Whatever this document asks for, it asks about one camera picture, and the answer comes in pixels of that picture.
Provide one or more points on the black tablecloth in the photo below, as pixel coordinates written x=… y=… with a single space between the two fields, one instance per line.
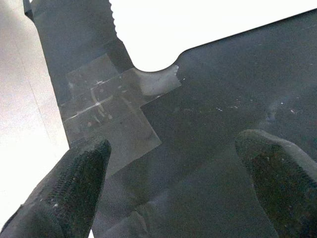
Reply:
x=223 y=148

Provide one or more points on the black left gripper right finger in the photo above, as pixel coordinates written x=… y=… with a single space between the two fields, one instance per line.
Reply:
x=277 y=186

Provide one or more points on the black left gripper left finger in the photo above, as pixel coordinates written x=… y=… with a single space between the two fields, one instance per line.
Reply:
x=74 y=186

